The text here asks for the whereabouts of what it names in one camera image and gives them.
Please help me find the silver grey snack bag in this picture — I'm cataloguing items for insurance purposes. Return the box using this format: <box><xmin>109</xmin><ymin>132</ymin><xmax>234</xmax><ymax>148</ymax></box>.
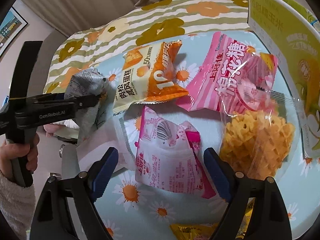
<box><xmin>64</xmin><ymin>67</ymin><xmax>107</xmax><ymax>144</ymax></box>

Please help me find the orange white cake snack bag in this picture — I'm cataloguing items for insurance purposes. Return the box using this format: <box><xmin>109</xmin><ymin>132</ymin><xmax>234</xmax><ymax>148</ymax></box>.
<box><xmin>113</xmin><ymin>40</ymin><xmax>188</xmax><ymax>115</ymax></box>

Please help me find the yellow candy bag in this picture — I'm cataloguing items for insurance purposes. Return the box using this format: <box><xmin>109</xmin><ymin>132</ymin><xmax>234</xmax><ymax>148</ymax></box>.
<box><xmin>170</xmin><ymin>198</ymin><xmax>255</xmax><ymax>240</ymax></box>

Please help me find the clear bag of yellow crisps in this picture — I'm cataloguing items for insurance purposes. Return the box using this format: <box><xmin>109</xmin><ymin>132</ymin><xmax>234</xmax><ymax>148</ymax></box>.
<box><xmin>219</xmin><ymin>53</ymin><xmax>300</xmax><ymax>180</ymax></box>

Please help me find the pink white candy bag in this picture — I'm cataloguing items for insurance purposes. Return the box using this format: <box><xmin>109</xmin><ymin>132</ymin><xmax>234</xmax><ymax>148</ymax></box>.
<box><xmin>135</xmin><ymin>106</ymin><xmax>216</xmax><ymax>199</ymax></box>

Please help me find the pink marshmallow bag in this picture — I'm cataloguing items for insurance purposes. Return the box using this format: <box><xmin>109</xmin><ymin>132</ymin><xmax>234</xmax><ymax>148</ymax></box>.
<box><xmin>176</xmin><ymin>31</ymin><xmax>278</xmax><ymax>114</ymax></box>

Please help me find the fuzzy grey sleeve forearm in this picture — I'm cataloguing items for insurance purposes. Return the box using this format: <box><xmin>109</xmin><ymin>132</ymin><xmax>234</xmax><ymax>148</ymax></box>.
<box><xmin>1</xmin><ymin>173</ymin><xmax>36</xmax><ymax>239</ymax></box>

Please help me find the person's left hand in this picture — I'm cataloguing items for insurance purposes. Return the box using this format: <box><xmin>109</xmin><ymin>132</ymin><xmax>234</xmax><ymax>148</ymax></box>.
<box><xmin>1</xmin><ymin>133</ymin><xmax>40</xmax><ymax>180</ymax></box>

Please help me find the light blue daisy cloth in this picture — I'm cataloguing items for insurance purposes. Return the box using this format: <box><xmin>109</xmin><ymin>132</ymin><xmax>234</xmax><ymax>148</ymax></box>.
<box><xmin>76</xmin><ymin>31</ymin><xmax>319</xmax><ymax>239</ymax></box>

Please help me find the framed townscape picture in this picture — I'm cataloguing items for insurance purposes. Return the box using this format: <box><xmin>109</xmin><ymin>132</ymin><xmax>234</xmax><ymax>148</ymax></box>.
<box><xmin>0</xmin><ymin>7</ymin><xmax>28</xmax><ymax>56</ymax></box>

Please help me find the green cardboard box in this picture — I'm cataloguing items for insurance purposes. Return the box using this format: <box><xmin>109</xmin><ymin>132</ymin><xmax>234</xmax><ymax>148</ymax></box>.
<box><xmin>248</xmin><ymin>0</ymin><xmax>319</xmax><ymax>159</ymax></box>

